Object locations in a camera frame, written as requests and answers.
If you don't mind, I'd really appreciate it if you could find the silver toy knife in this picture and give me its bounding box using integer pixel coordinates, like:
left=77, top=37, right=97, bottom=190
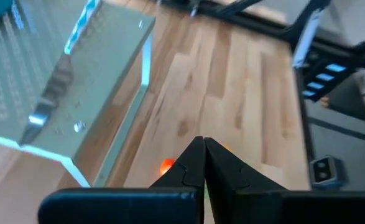
left=19, top=0, right=102, bottom=146

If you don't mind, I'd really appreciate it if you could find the mint green perforated rack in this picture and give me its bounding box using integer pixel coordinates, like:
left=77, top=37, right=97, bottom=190
left=0, top=0, right=156, bottom=187

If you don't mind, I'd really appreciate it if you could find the black drawer cabinet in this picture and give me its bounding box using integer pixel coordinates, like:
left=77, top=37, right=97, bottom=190
left=302, top=60, right=349, bottom=103

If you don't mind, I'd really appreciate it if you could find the small orange toy fruit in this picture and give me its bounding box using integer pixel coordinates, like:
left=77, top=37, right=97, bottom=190
left=159, top=157, right=176, bottom=175

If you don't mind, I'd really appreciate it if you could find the silver metal bracket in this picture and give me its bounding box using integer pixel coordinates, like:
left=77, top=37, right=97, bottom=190
left=292, top=9, right=323, bottom=68

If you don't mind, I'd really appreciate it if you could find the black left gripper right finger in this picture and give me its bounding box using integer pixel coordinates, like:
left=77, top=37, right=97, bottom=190
left=203, top=137, right=365, bottom=224

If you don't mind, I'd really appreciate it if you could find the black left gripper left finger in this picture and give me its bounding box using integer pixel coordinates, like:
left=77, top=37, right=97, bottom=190
left=38, top=136, right=206, bottom=224

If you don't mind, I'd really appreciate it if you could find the table-level depth camera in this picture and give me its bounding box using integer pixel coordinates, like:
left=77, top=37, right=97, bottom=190
left=308, top=155, right=345, bottom=188

